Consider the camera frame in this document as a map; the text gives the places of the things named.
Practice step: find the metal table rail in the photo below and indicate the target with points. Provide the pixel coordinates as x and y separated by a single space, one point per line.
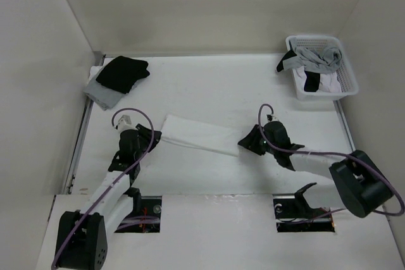
70 167
344 125

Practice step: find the left metal table rail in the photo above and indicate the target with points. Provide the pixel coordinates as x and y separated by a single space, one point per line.
70 167

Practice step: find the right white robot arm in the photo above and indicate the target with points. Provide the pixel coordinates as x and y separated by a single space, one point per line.
358 184

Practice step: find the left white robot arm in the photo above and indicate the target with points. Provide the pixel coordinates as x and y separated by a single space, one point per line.
82 239

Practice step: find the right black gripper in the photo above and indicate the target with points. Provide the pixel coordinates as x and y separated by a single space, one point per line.
250 141

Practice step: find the crumpled grey tank top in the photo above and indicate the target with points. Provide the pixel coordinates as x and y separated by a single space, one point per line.
326 61

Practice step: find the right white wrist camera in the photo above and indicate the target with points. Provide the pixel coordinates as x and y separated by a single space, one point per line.
272 118

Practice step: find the folded grey tank top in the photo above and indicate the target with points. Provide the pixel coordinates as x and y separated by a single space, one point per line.
104 97

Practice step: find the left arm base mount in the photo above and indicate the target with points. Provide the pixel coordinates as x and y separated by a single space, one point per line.
145 216

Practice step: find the crumpled black tank top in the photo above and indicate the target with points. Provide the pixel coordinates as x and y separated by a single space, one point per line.
306 80

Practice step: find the right metal table rail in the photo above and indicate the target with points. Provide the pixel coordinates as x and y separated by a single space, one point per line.
344 125

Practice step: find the white plastic laundry basket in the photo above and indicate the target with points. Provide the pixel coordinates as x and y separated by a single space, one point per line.
345 74

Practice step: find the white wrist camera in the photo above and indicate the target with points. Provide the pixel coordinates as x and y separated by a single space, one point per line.
272 118
124 124

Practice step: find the white tank top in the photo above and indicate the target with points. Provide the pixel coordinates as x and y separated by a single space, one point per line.
199 135

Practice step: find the folded black tank top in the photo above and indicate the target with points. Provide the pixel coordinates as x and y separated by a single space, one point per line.
122 73

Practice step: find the white garment in basket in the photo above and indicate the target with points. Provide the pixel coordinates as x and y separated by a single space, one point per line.
329 83

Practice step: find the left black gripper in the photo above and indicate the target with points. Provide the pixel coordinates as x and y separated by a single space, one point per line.
152 138

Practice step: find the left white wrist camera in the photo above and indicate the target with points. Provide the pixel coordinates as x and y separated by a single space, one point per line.
124 124

